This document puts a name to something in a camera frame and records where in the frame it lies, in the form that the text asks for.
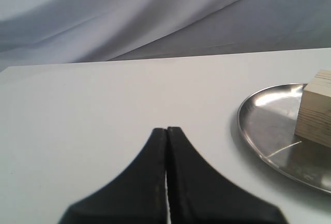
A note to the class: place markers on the round stainless steel plate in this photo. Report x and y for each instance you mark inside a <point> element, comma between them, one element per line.
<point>266,121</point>

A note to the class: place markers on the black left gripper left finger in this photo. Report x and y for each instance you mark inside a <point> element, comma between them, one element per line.
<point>137,195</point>

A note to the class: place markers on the light wooden cube block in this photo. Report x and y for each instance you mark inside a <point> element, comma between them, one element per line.
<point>313,120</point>

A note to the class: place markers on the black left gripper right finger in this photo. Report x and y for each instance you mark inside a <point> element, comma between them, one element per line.
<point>197,193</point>

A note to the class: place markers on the grey fabric backdrop curtain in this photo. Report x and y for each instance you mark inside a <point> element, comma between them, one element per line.
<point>35,32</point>

